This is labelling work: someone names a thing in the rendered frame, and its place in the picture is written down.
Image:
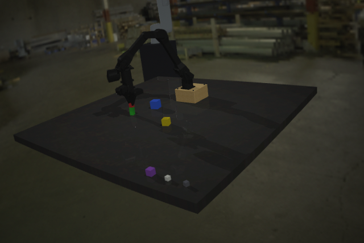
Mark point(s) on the purple cube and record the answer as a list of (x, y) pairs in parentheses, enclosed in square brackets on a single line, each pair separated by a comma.
[(150, 171)]

